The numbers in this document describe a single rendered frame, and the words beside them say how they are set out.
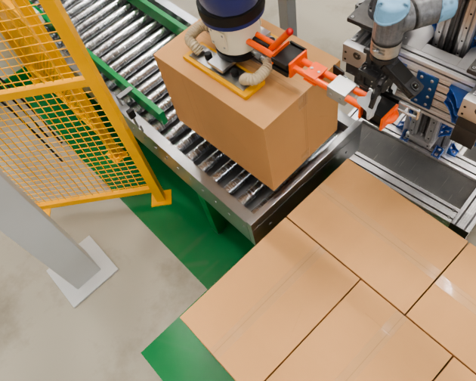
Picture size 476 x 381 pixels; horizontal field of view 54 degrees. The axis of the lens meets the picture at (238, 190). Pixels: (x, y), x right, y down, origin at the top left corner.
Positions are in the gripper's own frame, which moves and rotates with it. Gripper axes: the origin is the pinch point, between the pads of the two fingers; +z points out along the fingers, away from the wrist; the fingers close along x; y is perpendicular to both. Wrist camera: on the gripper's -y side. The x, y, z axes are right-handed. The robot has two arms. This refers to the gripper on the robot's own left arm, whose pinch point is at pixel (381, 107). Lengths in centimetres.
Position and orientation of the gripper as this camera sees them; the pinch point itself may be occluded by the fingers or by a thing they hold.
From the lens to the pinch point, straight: 143.8
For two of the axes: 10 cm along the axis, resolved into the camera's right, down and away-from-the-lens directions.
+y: -7.1, -5.5, 4.5
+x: -6.9, 6.5, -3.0
